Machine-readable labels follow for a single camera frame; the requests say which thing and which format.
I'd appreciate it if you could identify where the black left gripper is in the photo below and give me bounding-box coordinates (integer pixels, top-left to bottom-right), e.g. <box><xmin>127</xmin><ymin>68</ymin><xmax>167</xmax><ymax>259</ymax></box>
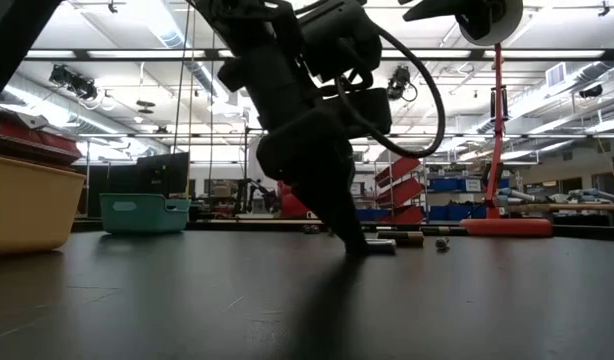
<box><xmin>255</xmin><ymin>105</ymin><xmax>371</xmax><ymax>255</ymax></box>

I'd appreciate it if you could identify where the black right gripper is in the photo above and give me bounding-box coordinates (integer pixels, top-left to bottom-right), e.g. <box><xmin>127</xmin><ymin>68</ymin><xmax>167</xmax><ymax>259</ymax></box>
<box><xmin>401</xmin><ymin>0</ymin><xmax>493</xmax><ymax>41</ymax></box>

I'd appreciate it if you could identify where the blue storage bin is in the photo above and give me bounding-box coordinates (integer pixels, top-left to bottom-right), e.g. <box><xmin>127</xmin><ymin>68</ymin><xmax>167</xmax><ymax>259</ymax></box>
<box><xmin>427</xmin><ymin>177</ymin><xmax>483</xmax><ymax>194</ymax></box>
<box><xmin>429</xmin><ymin>204</ymin><xmax>488</xmax><ymax>221</ymax></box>
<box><xmin>355</xmin><ymin>208</ymin><xmax>388</xmax><ymax>222</ymax></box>

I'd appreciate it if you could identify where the person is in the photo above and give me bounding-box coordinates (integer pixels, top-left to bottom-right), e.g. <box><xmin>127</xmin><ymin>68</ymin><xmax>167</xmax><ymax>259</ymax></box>
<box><xmin>279</xmin><ymin>180</ymin><xmax>313</xmax><ymax>220</ymax></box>

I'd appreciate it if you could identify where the red tilted bin rack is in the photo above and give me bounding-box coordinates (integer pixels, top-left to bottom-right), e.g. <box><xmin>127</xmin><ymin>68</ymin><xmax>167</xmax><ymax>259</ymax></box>
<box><xmin>374</xmin><ymin>149</ymin><xmax>427</xmax><ymax>225</ymax></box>

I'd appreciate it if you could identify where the white ceiling vent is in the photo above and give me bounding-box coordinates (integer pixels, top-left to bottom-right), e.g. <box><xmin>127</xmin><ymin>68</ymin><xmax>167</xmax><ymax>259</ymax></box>
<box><xmin>545</xmin><ymin>62</ymin><xmax>568</xmax><ymax>89</ymax></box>

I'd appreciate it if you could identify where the red desk lamp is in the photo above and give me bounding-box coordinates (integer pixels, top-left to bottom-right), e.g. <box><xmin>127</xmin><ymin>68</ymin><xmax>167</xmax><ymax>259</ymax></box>
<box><xmin>456</xmin><ymin>0</ymin><xmax>553</xmax><ymax>239</ymax></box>

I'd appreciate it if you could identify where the black background monitor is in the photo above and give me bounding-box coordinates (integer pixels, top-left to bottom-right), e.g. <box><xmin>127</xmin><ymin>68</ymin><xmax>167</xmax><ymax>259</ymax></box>
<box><xmin>105</xmin><ymin>152</ymin><xmax>191</xmax><ymax>197</ymax></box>

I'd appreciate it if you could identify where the teal plastic bin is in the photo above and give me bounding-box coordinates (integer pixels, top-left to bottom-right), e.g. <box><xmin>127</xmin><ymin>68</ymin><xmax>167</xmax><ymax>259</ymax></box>
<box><xmin>99</xmin><ymin>193</ymin><xmax>192</xmax><ymax>235</ymax></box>

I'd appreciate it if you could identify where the wooden workbench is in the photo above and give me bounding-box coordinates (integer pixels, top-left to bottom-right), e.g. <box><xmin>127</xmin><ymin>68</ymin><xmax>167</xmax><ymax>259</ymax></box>
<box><xmin>506</xmin><ymin>202</ymin><xmax>614</xmax><ymax>226</ymax></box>

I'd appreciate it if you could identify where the yellow plastic bin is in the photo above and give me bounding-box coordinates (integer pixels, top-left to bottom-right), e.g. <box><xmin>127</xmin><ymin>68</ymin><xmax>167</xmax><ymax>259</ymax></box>
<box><xmin>0</xmin><ymin>154</ymin><xmax>87</xmax><ymax>256</ymax></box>

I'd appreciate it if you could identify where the red storage bin shelf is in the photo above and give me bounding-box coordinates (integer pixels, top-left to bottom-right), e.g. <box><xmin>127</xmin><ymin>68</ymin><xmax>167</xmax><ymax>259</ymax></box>
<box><xmin>0</xmin><ymin>107</ymin><xmax>83</xmax><ymax>167</ymax></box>

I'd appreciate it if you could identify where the black overhead camera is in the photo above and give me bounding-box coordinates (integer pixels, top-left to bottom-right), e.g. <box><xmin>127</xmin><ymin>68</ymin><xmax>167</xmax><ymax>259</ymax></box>
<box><xmin>386</xmin><ymin>64</ymin><xmax>419</xmax><ymax>104</ymax></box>

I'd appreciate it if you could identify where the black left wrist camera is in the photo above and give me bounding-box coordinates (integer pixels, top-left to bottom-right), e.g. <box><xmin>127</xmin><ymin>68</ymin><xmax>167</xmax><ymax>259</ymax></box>
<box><xmin>331</xmin><ymin>88</ymin><xmax>393</xmax><ymax>139</ymax></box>

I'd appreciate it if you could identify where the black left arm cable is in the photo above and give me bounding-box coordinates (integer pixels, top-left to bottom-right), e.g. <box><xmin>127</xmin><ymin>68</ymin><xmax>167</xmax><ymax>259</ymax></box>
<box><xmin>334</xmin><ymin>22</ymin><xmax>447</xmax><ymax>160</ymax></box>

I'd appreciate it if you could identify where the black hanging cable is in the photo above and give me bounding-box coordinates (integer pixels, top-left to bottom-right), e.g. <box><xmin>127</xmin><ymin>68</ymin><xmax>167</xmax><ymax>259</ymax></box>
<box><xmin>206</xmin><ymin>29</ymin><xmax>218</xmax><ymax>184</ymax></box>
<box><xmin>171</xmin><ymin>7</ymin><xmax>192</xmax><ymax>154</ymax></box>

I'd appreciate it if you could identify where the black metal table frame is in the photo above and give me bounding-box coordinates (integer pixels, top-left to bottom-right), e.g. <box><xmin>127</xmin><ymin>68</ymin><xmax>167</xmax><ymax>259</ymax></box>
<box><xmin>71</xmin><ymin>220</ymin><xmax>614</xmax><ymax>242</ymax></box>

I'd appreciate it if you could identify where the overhead frame light bar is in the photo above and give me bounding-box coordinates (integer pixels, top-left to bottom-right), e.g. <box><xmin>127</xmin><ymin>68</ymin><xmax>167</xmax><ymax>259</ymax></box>
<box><xmin>24</xmin><ymin>47</ymin><xmax>614</xmax><ymax>62</ymax></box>

